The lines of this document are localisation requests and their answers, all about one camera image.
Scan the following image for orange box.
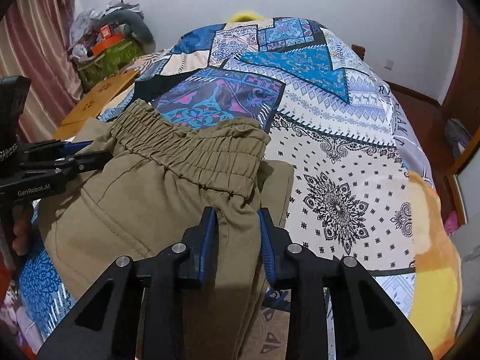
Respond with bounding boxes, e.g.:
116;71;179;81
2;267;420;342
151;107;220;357
92;34;124;55

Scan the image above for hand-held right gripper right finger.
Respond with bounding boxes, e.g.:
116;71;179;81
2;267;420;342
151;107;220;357
257;207;441;360

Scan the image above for pink floral cloth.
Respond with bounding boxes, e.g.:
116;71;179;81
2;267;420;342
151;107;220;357
0;292;44;349

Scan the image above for grey cloth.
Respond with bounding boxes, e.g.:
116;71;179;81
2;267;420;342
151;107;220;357
446;118;471;158

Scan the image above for khaki pants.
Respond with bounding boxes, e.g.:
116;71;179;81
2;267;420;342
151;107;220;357
37;98;295;360

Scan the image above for wooden lap desk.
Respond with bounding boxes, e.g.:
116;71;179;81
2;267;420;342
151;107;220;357
52;70;139;139

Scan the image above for wooden door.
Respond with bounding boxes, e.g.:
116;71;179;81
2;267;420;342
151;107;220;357
442;11;475;121

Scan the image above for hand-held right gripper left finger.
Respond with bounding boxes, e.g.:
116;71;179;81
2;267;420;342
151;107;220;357
37;206;218;360

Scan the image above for white heart-print sliding door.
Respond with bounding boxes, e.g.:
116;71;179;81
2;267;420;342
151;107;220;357
448;146;480;227

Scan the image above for person's left hand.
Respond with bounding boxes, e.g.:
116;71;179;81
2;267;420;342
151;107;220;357
11;206;34;252

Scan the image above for striped pink curtain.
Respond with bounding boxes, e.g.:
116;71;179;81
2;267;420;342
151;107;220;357
0;0;81;143

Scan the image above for pile of grey clothes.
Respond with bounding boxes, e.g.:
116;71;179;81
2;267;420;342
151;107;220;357
69;0;141;46

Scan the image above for blue patchwork blanket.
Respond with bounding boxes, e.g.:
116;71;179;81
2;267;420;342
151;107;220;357
11;17;437;360

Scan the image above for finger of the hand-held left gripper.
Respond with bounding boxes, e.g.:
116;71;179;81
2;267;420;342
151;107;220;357
22;139;95;158
19;150;113;177

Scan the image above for orange yellow pillow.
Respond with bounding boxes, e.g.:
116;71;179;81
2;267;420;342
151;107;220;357
409;170;464;342

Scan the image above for green fabric basket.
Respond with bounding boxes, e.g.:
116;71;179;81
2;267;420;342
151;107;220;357
77;35;145;92

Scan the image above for black cloth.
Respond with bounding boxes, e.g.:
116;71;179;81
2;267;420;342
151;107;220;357
135;72;181;103

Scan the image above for grey long pillow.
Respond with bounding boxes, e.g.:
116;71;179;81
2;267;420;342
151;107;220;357
101;7;155;46

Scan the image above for yellow foam arch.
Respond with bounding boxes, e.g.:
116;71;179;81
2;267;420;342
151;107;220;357
229;12;265;23

